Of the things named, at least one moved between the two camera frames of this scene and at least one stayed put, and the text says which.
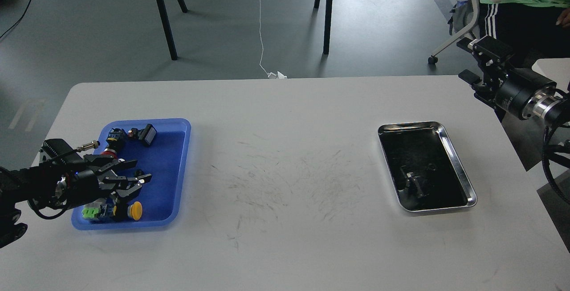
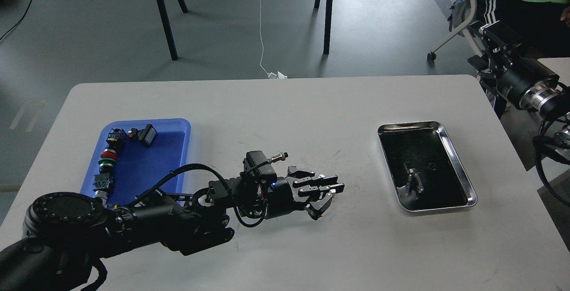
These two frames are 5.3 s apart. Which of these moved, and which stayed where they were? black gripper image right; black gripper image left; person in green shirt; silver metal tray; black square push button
Moved: black gripper image left; black gripper image right
Stayed: silver metal tray; black square push button; person in green shirt
